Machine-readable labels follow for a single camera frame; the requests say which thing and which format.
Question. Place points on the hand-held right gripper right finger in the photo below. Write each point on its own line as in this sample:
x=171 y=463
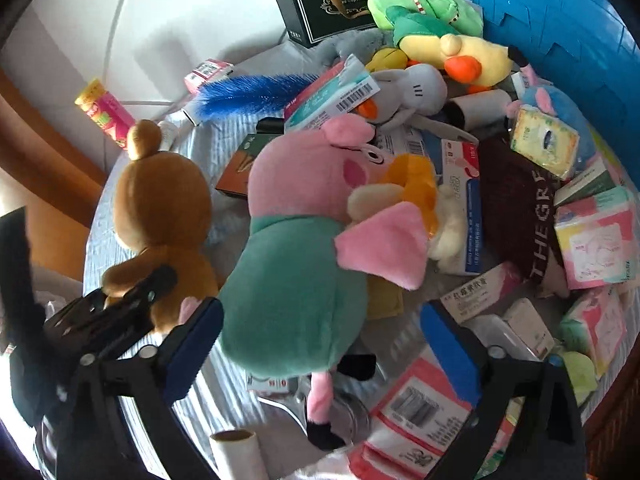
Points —
x=445 y=355

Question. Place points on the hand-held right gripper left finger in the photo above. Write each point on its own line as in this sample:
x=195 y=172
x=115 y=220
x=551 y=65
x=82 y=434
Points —
x=192 y=345

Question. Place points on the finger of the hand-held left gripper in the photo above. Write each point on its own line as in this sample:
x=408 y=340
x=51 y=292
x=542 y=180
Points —
x=125 y=305

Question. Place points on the brown bear plush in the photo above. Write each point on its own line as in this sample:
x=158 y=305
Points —
x=160 y=200

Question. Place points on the pig plush teal body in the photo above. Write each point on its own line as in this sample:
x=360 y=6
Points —
x=295 y=285

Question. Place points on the green monster plush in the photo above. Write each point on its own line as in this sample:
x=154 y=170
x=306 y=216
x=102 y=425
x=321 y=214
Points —
x=575 y=375

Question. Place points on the blue plastic crate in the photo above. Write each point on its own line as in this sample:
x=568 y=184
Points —
x=565 y=25

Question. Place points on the pink white tissue pack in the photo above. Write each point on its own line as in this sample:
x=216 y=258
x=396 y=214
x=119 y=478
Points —
x=420 y=410

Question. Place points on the white box red lettering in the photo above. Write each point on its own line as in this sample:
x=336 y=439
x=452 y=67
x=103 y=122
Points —
x=475 y=292

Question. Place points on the yellow flat box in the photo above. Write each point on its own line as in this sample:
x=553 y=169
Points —
x=385 y=297

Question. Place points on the white box orange trim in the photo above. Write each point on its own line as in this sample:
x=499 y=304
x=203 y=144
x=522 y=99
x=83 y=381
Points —
x=530 y=327

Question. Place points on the glass jar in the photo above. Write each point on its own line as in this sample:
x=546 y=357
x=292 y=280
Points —
x=352 y=417

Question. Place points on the white paper roll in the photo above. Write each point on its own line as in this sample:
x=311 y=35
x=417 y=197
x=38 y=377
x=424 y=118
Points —
x=237 y=455

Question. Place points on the blue white medicine box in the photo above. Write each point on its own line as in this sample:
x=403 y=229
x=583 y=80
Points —
x=462 y=200

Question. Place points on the maroon knit sock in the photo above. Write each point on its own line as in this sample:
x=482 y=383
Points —
x=520 y=210

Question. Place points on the green orange medicine box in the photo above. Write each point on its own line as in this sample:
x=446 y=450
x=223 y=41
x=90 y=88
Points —
x=240 y=165

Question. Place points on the cream plush orange bow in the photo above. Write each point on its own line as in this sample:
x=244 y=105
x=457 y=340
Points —
x=415 y=175

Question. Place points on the pastel pad pack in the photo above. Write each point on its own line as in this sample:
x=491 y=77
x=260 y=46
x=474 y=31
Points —
x=595 y=240

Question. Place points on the red yellow tube can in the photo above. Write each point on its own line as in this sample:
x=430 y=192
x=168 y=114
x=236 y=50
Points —
x=107 y=115

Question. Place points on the white mask packet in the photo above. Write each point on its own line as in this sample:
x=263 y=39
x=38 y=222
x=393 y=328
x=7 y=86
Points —
x=415 y=142

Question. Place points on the white green medicine box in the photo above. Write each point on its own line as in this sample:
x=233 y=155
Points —
x=585 y=182

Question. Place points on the yellow green tissue pack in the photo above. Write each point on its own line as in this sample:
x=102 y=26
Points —
x=542 y=142

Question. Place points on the small pink white box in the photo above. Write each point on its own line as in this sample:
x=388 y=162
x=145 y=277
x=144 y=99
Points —
x=207 y=76

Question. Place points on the blue feather brush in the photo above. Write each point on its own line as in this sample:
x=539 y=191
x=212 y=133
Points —
x=250 y=92

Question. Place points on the white cardboard roll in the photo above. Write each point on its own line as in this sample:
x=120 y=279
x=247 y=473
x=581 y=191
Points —
x=480 y=107

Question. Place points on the grey white rabbit plush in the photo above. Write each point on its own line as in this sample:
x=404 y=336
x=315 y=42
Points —
x=415 y=90

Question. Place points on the blue donkey plush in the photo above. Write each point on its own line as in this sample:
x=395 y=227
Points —
x=550 y=97

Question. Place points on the pink teal medicine box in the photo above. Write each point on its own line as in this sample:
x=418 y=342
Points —
x=330 y=92

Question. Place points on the yellow duck plush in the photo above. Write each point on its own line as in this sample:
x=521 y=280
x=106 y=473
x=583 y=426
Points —
x=480 y=62

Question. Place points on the black gift box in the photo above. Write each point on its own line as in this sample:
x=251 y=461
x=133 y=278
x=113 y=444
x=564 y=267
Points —
x=330 y=0

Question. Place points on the wooden wall frame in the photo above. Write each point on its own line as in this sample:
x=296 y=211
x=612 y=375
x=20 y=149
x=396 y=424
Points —
x=30 y=160

